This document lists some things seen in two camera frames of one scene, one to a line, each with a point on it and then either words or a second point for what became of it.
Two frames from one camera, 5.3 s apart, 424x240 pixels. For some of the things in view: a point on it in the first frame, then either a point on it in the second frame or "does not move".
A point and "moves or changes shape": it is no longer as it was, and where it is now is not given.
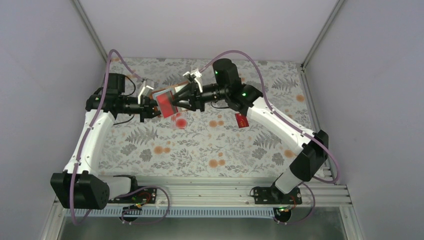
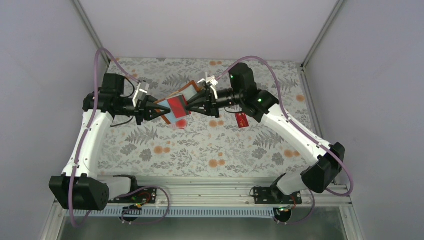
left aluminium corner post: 90,30 does not move
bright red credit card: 165,102 moves or changes shape
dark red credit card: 242,120 does not move
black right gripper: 199,99 to 211,101
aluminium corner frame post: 304,76 does not move
